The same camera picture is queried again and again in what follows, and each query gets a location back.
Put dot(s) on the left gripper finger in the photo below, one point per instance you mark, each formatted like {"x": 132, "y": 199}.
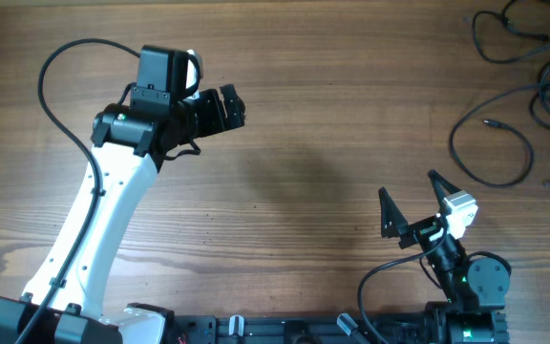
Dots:
{"x": 231, "y": 100}
{"x": 235, "y": 116}

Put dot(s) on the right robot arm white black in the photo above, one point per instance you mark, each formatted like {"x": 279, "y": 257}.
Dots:
{"x": 474, "y": 284}

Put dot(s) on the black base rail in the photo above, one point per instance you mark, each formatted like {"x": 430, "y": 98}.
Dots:
{"x": 342, "y": 329}

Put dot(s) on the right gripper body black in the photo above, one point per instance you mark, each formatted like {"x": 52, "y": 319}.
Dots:
{"x": 421, "y": 232}

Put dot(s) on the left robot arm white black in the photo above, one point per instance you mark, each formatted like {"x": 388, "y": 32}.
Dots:
{"x": 158, "y": 118}

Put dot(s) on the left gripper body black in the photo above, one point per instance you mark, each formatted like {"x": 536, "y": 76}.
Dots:
{"x": 202, "y": 116}

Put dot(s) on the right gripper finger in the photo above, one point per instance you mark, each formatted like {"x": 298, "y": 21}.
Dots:
{"x": 393, "y": 223}
{"x": 442, "y": 188}

